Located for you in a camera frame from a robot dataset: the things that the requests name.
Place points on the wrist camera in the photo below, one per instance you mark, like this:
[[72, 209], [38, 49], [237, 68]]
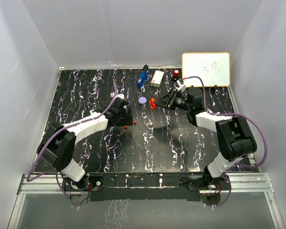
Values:
[[118, 95], [181, 86]]

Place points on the purple earbud case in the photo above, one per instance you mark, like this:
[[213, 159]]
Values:
[[142, 100]]

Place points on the white whiteboard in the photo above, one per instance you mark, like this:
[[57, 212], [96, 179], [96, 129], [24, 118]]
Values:
[[207, 69]]

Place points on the red black button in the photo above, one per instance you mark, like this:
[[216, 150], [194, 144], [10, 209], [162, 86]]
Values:
[[175, 75]]

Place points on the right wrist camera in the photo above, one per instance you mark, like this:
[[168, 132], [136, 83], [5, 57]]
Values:
[[181, 86]]

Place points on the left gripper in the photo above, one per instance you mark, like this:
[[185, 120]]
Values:
[[127, 120]]

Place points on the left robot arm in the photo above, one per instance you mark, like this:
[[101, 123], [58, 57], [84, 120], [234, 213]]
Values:
[[59, 141]]

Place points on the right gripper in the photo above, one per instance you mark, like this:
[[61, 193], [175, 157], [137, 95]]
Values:
[[168, 101]]

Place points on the white box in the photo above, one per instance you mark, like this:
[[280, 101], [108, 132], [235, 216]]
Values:
[[157, 79]]

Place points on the aluminium rail frame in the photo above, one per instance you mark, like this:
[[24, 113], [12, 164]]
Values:
[[148, 201]]

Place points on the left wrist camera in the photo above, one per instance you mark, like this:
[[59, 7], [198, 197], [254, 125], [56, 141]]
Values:
[[118, 95]]

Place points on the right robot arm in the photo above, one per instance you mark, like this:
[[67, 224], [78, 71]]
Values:
[[234, 135]]

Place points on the blue black tool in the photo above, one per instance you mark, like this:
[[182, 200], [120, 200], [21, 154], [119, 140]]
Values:
[[143, 76]]

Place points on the orange earbud case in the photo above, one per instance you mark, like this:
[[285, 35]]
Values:
[[152, 103]]

